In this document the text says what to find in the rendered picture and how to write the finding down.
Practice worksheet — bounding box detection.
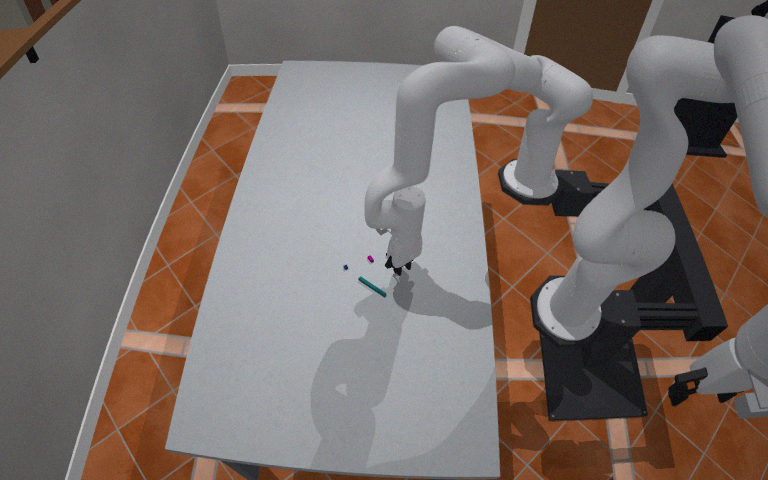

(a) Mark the turquoise rod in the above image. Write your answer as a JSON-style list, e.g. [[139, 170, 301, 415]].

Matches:
[[358, 276, 386, 297]]

